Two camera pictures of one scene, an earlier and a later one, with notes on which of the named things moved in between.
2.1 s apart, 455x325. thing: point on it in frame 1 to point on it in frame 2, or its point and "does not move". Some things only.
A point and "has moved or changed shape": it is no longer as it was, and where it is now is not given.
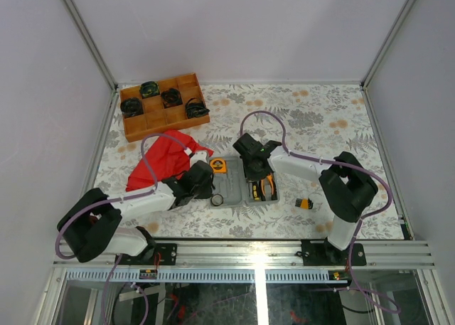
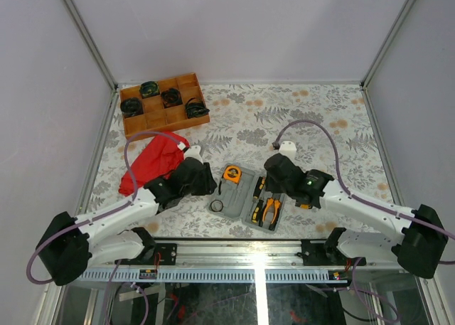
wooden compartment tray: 164,112 does not move
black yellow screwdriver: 255,191 to 257,213
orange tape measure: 218,166 to 232,173
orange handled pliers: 270,176 to 270,203
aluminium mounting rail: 271,253 does not move
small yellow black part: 303,203 does not move
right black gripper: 248,178 to 269,185
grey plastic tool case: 229,186 has moved or changed shape
